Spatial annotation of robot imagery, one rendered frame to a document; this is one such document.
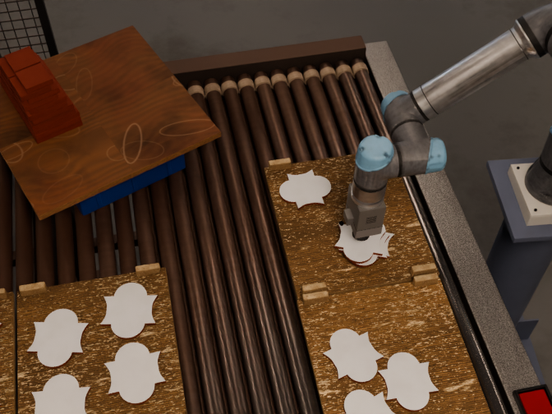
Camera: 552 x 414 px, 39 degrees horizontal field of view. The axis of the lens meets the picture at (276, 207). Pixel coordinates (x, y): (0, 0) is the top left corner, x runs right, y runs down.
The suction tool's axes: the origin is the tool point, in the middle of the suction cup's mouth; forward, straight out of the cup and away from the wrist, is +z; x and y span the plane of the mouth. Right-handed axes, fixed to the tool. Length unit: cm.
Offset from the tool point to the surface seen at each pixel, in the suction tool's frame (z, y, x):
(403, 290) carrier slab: 4.9, 14.8, 6.5
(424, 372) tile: 3.9, 36.2, 3.7
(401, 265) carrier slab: 4.8, 8.1, 8.2
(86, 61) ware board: -6, -70, -59
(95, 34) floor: 98, -209, -61
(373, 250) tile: 1.9, 4.0, 2.1
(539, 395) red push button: 6, 46, 27
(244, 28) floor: 98, -197, 11
